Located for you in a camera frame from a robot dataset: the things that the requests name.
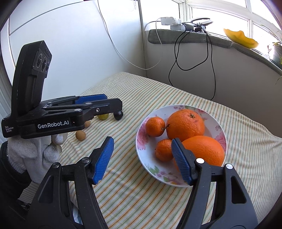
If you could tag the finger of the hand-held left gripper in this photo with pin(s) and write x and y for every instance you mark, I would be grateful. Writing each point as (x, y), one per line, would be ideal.
(110, 105)
(90, 98)

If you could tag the white power adapter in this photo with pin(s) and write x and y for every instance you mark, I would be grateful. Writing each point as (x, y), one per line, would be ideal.
(177, 26)

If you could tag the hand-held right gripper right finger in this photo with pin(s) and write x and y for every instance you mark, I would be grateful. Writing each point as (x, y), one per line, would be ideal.
(181, 163)

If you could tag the bumpy large orange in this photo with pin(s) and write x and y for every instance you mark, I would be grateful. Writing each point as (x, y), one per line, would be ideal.
(185, 124)

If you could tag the person's left forearm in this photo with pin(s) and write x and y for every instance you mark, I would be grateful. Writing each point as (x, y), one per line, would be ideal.
(11, 180)

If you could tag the yellow bowl on sill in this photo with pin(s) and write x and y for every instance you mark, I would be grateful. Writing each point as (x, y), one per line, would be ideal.
(239, 38)

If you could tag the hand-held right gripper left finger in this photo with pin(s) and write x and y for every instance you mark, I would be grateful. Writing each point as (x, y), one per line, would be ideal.
(103, 160)

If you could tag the striped table cloth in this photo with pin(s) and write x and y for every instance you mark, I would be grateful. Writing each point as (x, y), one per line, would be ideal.
(132, 198)

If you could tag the bumpy medium tangerine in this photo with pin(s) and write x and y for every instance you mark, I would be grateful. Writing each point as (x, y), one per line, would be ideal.
(163, 150)

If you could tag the person's left hand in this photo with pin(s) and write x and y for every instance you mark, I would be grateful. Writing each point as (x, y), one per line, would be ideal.
(33, 152)

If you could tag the brown kiwi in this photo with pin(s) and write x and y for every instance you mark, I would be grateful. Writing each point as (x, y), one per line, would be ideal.
(80, 134)
(87, 123)

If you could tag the floral white plate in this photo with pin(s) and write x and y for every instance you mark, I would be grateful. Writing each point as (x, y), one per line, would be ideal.
(145, 163)

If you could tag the potted spider plant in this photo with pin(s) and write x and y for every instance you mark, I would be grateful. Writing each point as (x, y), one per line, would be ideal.
(276, 52)

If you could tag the tangerine with stem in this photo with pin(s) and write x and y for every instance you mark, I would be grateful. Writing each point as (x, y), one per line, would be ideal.
(154, 127)

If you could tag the green round fruit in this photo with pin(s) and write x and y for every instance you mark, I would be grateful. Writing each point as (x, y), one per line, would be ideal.
(103, 116)

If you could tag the dark plum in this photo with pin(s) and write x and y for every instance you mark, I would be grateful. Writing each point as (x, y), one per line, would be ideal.
(118, 115)

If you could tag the white power strip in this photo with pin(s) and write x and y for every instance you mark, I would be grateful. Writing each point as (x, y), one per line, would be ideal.
(168, 21)

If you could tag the smooth large orange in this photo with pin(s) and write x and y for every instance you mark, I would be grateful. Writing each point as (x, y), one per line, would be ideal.
(204, 149)

